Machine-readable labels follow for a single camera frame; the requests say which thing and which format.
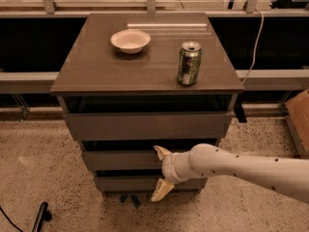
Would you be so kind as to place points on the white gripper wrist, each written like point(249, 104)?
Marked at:
point(168, 168)

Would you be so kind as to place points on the grey drawer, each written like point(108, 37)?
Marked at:
point(137, 126)
point(121, 160)
point(142, 183)

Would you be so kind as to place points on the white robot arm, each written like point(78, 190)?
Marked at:
point(289, 177)

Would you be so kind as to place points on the grey bottom drawer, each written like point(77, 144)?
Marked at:
point(142, 183)

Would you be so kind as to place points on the grey top drawer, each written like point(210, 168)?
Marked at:
point(137, 126)

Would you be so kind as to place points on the grey drawer cabinet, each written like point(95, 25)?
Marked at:
point(98, 77)

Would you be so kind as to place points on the green soda can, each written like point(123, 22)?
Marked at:
point(189, 64)

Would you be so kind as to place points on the black floor stand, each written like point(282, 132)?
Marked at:
point(43, 215)

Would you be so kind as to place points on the white paper bowl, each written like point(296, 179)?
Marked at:
point(130, 41)

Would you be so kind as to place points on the cardboard box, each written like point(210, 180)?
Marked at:
point(298, 122)

